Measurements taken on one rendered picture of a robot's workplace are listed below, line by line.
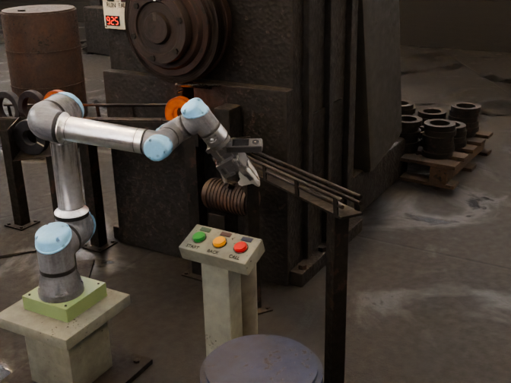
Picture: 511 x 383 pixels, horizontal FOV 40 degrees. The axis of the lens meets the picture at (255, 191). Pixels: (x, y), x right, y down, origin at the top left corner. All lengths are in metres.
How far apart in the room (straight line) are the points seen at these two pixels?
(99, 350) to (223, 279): 0.63
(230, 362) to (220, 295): 0.33
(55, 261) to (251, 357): 0.78
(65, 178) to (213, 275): 0.61
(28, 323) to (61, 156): 0.55
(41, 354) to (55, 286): 0.27
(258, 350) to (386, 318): 1.07
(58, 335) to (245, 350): 0.68
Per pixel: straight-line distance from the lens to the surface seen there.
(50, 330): 2.36
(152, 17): 2.83
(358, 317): 2.89
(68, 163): 2.36
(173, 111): 3.01
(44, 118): 2.19
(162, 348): 2.73
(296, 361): 1.88
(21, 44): 5.72
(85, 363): 2.51
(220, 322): 2.20
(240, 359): 1.89
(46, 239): 2.33
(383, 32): 3.62
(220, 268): 2.10
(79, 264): 3.41
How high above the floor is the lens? 1.51
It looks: 21 degrees down
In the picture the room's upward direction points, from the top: 1 degrees counter-clockwise
